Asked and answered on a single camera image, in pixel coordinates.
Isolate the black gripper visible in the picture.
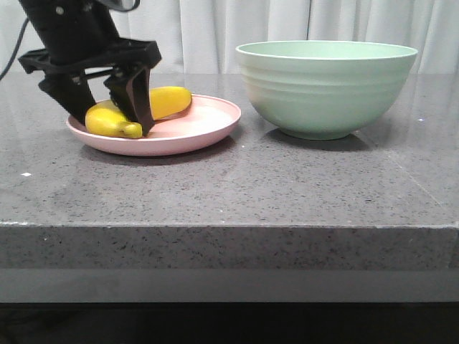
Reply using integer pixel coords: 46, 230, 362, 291
19, 1, 161, 136

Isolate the yellow banana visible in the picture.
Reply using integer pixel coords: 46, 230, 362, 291
85, 86, 192, 139

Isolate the pink plate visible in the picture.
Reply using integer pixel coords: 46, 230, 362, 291
67, 95, 242, 156

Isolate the green bowl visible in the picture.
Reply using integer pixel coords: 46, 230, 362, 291
236, 40, 417, 140

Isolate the white curtain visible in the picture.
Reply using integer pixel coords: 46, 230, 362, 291
0, 0, 459, 75

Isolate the black cable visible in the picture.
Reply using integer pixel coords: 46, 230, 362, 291
0, 17, 29, 82

